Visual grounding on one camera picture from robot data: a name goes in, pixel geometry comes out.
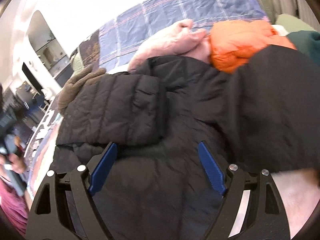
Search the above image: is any black puffer jacket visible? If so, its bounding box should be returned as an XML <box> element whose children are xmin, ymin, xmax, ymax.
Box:
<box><xmin>51</xmin><ymin>46</ymin><xmax>319</xmax><ymax>239</ymax></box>

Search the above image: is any person's left hand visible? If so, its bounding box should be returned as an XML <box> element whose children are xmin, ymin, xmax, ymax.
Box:
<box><xmin>0</xmin><ymin>136</ymin><xmax>27</xmax><ymax>180</ymax></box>

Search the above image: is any white arched shelf cabinet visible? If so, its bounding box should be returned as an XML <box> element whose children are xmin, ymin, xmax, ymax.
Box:
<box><xmin>22</xmin><ymin>10</ymin><xmax>73</xmax><ymax>100</ymax></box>

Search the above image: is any pink cream plush blanket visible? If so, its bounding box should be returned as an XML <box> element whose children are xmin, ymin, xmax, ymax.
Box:
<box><xmin>226</xmin><ymin>168</ymin><xmax>320</xmax><ymax>239</ymax></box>

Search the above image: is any brown fleece garment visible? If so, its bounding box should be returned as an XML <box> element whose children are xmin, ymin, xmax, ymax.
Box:
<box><xmin>57</xmin><ymin>65</ymin><xmax>107</xmax><ymax>116</ymax></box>

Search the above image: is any dark patterned pillow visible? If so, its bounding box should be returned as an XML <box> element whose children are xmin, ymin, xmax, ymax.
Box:
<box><xmin>78</xmin><ymin>30</ymin><xmax>100</xmax><ymax>72</ymax></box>

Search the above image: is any orange folded puffer jacket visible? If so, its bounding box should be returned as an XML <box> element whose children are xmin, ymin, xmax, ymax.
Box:
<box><xmin>209</xmin><ymin>20</ymin><xmax>296</xmax><ymax>73</ymax></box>

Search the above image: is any pink folded quilted jacket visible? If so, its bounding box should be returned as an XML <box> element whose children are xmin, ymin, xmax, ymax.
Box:
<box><xmin>128</xmin><ymin>19</ymin><xmax>210</xmax><ymax>72</ymax></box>

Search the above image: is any dark green folded fleece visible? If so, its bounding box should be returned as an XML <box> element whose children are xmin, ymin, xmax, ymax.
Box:
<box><xmin>287</xmin><ymin>30</ymin><xmax>320</xmax><ymax>65</ymax></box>

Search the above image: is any light green pillow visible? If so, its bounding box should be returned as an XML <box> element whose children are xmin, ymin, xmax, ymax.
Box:
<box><xmin>258</xmin><ymin>0</ymin><xmax>315</xmax><ymax>36</ymax></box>

